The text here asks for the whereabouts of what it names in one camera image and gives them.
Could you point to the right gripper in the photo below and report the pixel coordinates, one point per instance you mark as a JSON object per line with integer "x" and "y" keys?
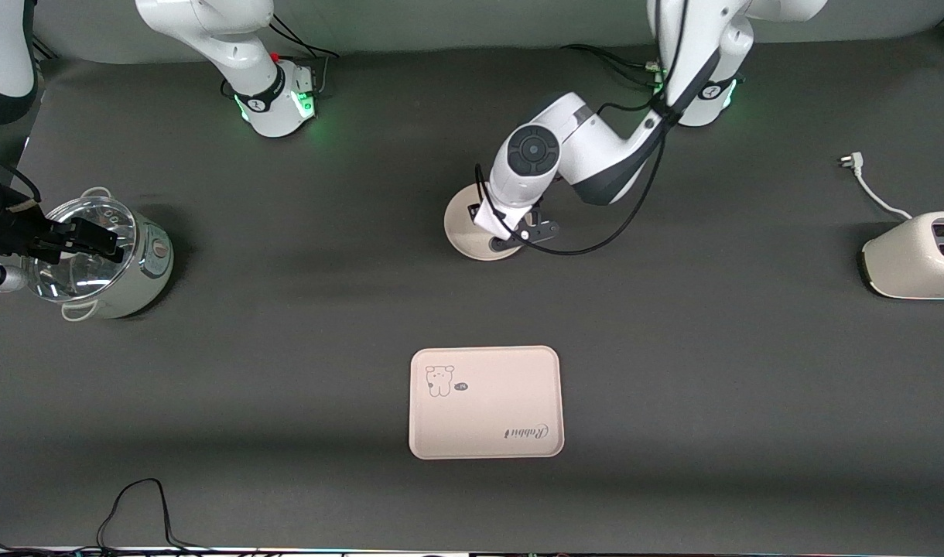
{"x": 13, "y": 230}

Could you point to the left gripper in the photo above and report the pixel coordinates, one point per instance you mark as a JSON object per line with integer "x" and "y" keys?
{"x": 473, "y": 210}

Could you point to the round beige plate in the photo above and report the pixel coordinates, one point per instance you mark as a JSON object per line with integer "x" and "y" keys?
{"x": 464, "y": 236}

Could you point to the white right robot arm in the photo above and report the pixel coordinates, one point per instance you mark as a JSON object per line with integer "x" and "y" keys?
{"x": 209, "y": 23}

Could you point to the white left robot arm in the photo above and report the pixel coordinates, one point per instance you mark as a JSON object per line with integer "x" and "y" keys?
{"x": 588, "y": 147}

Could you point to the beige rabbit print tray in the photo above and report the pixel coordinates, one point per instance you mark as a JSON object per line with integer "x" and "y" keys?
{"x": 487, "y": 410}

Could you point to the glass pot lid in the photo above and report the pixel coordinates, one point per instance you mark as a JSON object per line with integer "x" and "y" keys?
{"x": 70, "y": 282}

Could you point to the pale green electric cooking pot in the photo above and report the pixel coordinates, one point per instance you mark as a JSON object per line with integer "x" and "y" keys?
{"x": 143, "y": 278}

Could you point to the dark grey table mat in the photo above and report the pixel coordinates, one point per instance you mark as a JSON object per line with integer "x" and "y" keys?
{"x": 286, "y": 387}

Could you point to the cream white toaster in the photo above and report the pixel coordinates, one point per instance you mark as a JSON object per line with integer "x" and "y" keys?
{"x": 905, "y": 263}

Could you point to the aluminium frame rail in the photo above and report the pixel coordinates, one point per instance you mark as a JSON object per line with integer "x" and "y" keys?
{"x": 42, "y": 48}

